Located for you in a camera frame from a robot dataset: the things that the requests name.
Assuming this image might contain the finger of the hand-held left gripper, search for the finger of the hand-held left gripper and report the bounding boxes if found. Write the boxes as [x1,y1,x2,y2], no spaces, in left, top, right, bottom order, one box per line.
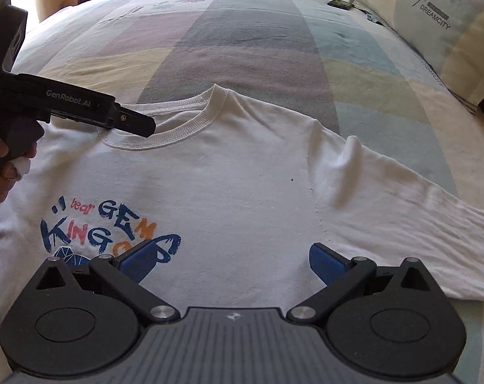
[107,103,156,138]

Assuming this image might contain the large flower print pillow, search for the large flower print pillow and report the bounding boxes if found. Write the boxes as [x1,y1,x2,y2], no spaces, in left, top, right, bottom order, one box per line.
[352,0,484,105]

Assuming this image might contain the white printed sweatshirt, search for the white printed sweatshirt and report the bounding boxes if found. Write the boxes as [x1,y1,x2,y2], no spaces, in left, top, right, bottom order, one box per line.
[0,84,484,369]

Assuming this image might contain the pastel patchwork bed sheet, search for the pastel patchwork bed sheet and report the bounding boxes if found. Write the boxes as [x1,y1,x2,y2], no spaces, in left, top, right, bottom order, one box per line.
[10,0,484,384]

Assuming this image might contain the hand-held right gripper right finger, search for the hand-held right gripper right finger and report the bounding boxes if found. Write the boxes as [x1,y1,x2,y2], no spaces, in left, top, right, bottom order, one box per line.
[287,242,448,323]

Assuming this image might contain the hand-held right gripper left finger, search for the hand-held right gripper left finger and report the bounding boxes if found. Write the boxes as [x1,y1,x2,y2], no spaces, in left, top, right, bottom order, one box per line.
[20,240,179,323]

